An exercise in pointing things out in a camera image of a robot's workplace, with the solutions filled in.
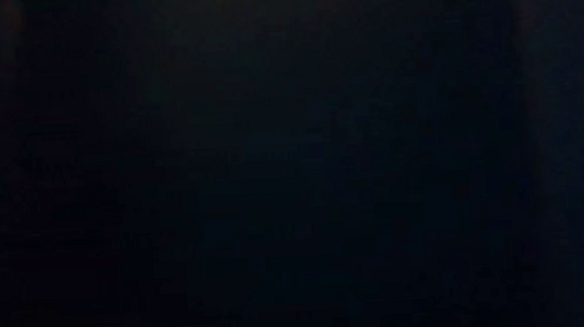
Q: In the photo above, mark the large blue plastic bin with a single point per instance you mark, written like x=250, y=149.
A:
x=292, y=163

